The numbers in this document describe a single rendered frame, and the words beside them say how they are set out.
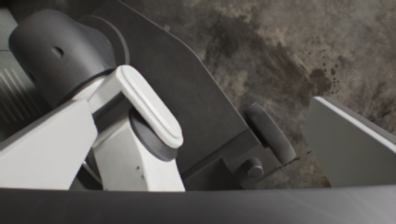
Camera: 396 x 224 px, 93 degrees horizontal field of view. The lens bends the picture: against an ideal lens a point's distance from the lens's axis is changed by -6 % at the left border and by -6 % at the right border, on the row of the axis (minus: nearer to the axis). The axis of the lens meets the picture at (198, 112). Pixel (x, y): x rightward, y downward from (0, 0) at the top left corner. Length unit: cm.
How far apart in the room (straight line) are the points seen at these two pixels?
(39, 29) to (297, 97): 72
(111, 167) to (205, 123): 26
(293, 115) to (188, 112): 40
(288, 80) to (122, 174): 59
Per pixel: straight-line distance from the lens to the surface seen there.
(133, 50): 56
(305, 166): 86
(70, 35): 45
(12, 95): 74
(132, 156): 38
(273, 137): 55
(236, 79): 70
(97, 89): 41
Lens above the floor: 69
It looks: 78 degrees down
